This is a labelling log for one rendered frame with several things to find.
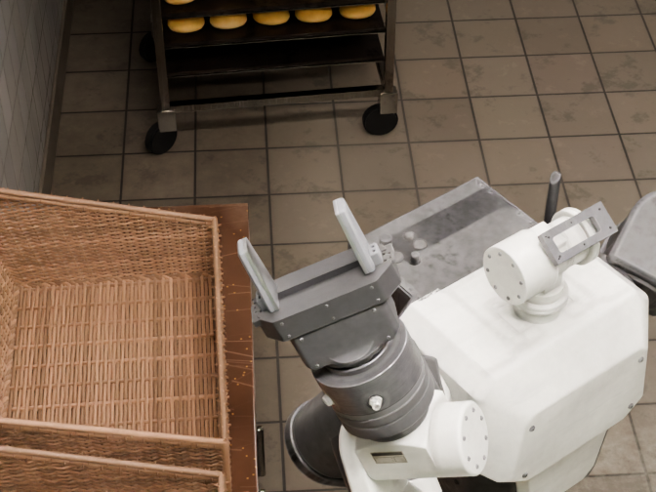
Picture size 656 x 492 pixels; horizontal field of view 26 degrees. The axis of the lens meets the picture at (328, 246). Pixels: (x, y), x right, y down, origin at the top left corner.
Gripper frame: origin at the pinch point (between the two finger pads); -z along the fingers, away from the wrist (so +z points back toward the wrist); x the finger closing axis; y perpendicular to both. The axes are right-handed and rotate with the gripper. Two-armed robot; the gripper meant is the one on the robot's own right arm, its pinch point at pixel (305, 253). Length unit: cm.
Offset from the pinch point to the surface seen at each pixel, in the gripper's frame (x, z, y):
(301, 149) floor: -39, 138, -248
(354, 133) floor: -24, 143, -254
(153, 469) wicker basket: -52, 75, -70
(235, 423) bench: -45, 93, -95
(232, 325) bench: -44, 90, -118
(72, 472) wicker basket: -64, 70, -70
